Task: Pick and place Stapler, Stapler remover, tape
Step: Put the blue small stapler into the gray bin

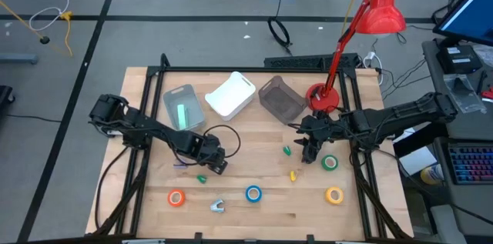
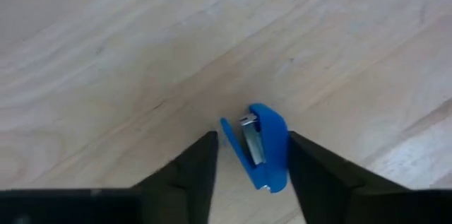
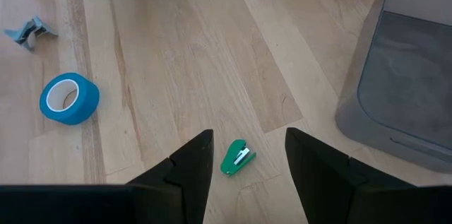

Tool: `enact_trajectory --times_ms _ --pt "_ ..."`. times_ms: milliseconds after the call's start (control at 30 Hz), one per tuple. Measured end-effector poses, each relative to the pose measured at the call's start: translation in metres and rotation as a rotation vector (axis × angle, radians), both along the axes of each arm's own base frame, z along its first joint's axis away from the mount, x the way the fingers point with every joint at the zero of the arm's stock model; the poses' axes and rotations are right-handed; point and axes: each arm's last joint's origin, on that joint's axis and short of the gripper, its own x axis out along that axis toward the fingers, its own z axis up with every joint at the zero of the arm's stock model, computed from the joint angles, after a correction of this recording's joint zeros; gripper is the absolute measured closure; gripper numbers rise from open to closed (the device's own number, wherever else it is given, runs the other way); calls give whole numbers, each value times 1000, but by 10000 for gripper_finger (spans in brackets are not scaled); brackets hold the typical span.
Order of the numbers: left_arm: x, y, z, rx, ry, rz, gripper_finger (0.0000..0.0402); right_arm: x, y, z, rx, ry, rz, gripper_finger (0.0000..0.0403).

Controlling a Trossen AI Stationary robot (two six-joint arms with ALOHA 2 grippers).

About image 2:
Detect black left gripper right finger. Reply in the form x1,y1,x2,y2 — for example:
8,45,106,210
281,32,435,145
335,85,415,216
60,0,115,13
288,130,452,224

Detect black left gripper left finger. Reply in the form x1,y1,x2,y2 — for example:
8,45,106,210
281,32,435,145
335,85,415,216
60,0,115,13
0,130,220,224

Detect small blue stapler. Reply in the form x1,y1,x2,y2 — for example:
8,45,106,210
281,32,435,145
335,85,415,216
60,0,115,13
220,102,290,194

